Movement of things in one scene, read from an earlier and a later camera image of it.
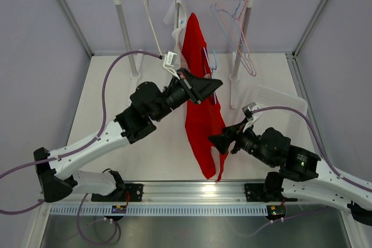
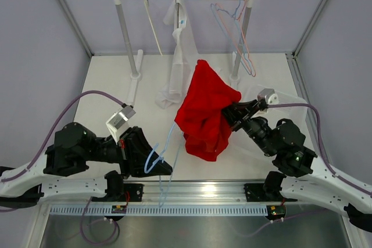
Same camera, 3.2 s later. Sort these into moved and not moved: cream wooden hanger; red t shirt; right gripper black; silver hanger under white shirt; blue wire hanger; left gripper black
Moved: left gripper black; blue wire hanger; right gripper black; red t shirt
Not moved: silver hanger under white shirt; cream wooden hanger
